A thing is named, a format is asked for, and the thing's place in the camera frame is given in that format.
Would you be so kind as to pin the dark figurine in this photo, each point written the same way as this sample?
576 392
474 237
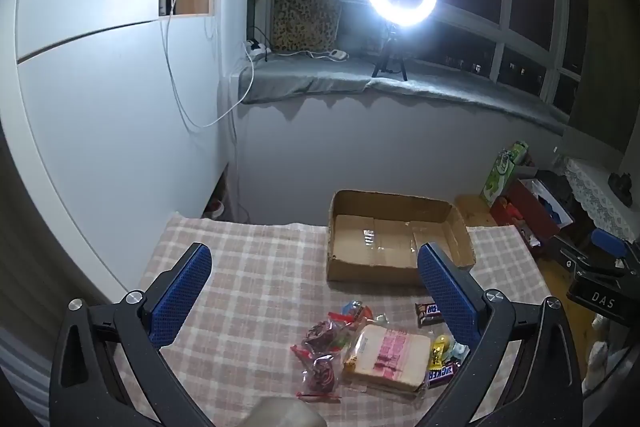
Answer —
622 187

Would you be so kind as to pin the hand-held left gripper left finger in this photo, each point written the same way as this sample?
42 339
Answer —
182 292

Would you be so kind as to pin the white power adapter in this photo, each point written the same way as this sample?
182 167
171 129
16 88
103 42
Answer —
337 54

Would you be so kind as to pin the green carton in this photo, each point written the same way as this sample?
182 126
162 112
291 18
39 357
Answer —
502 174

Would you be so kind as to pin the red and white bucket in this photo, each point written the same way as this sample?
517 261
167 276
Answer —
216 207

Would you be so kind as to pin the white fluffy object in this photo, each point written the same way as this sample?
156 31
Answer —
597 354

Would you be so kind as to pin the orange jelly cup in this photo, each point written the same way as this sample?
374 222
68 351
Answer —
356 309

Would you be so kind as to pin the dark olive curtain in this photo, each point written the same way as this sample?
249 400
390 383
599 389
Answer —
605 57

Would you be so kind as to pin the red box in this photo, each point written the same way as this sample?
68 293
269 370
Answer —
530 207

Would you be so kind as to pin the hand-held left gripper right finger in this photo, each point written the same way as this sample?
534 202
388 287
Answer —
445 287

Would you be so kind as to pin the sliced bread packet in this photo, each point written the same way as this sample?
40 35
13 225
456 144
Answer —
387 357

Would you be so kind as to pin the white lace cloth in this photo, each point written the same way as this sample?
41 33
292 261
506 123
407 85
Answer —
600 199

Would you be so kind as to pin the white power strip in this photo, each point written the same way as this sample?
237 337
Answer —
257 49

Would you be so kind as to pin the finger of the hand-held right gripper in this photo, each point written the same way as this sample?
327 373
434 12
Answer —
585 262
607 242

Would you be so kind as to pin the leopard print cushion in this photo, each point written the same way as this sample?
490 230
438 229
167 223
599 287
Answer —
305 22

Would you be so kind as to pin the brown chocolate bar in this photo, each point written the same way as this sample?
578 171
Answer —
442 374
427 313

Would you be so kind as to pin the pink checked tablecloth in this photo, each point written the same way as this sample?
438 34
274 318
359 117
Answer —
260 267

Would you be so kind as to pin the cardboard box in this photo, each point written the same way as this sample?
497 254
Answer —
380 242

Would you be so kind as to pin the black tripod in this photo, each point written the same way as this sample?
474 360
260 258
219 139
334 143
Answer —
390 57

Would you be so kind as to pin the pale grey object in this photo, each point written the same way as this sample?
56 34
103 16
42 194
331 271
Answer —
285 412

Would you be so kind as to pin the red-edged date packet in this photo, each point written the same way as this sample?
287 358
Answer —
320 332
320 374

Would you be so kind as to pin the yellow and green candy toy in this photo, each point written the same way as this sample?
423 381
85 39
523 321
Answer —
440 352

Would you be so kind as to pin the grey blanket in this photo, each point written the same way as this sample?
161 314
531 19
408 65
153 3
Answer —
400 84

